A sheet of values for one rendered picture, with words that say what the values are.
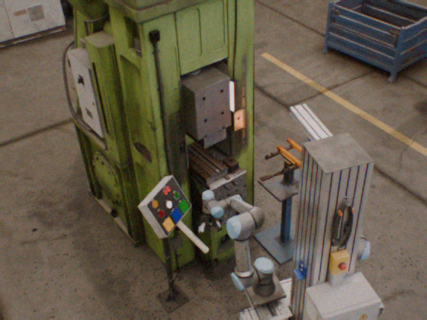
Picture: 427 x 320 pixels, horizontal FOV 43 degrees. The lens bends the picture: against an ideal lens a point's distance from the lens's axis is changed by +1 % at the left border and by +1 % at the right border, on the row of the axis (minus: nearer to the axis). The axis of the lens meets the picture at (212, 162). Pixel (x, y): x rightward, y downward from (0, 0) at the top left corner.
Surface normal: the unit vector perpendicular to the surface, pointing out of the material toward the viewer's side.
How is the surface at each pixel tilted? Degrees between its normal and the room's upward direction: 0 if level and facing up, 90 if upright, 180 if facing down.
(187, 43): 90
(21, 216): 0
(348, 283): 0
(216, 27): 90
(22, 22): 90
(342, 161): 0
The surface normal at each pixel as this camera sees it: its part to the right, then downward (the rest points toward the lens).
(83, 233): -0.04, -0.78
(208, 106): 0.60, 0.48
